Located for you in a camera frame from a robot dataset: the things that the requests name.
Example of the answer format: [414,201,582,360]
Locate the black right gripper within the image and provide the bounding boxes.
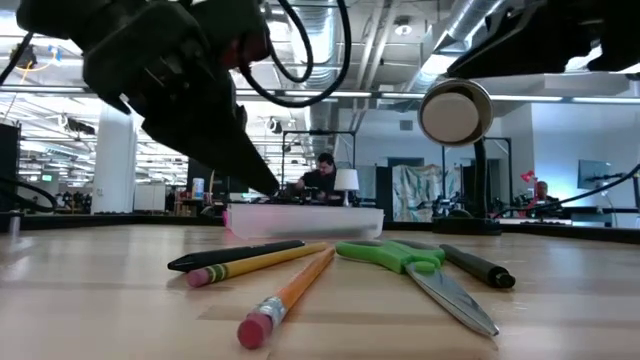
[447,0,640,80]

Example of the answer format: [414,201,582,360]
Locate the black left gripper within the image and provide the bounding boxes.
[82,0,281,197]

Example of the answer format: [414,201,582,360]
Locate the clear pencil box pink lid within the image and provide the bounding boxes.
[222,202,386,240]

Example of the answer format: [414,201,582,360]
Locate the black pen pointed tip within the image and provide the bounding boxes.
[166,239,306,274]

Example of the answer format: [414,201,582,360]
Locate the yellow pencil pink eraser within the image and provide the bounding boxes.
[186,241,331,289]

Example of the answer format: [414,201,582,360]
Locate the orange pencil red eraser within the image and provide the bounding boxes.
[236,246,337,350]

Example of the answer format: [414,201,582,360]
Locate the black marker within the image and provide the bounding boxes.
[439,243,517,290]

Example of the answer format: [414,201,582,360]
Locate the black computer monitor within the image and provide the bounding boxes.
[186,158,251,197]

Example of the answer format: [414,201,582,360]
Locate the white cabinet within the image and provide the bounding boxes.
[133,183,167,213]

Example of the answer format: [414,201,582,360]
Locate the person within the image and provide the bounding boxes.
[531,180,561,205]
[294,152,337,204]

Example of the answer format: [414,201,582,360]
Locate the round gooseneck lamp black stand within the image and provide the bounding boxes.
[417,77,503,236]

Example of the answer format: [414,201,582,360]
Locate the white building column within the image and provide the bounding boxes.
[90,102,138,215]

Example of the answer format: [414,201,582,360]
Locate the white shade table lamp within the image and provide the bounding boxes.
[333,168,361,208]

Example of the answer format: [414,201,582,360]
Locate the patterned hanging cloth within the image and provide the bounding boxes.
[392,164,446,223]

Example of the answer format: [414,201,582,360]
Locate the black cabinet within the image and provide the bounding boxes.
[0,122,21,214]

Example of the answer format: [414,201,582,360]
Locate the black metal frame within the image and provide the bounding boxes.
[280,129,358,206]

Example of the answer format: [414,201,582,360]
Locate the silver ceiling air duct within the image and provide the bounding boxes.
[285,0,342,91]

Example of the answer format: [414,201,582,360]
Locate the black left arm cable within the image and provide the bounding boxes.
[237,0,353,109]

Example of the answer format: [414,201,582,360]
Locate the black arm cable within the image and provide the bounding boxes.
[492,162,640,219]
[237,0,353,109]

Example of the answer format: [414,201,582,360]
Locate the wall mounted monitor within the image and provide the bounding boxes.
[577,159,613,191]

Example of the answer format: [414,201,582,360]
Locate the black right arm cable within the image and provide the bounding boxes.
[492,162,640,219]

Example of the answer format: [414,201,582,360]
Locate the green handled scissors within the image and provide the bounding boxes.
[334,239,501,338]

